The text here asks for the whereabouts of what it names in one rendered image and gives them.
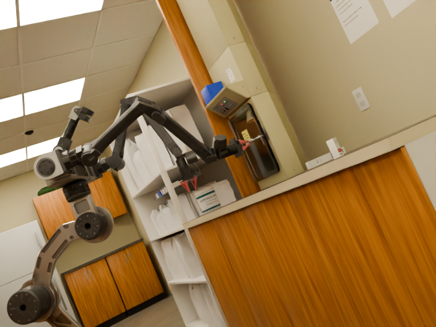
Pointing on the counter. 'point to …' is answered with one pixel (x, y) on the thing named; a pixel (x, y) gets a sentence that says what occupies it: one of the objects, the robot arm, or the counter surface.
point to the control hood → (241, 93)
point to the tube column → (213, 26)
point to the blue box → (209, 91)
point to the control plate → (224, 106)
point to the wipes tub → (207, 200)
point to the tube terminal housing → (262, 108)
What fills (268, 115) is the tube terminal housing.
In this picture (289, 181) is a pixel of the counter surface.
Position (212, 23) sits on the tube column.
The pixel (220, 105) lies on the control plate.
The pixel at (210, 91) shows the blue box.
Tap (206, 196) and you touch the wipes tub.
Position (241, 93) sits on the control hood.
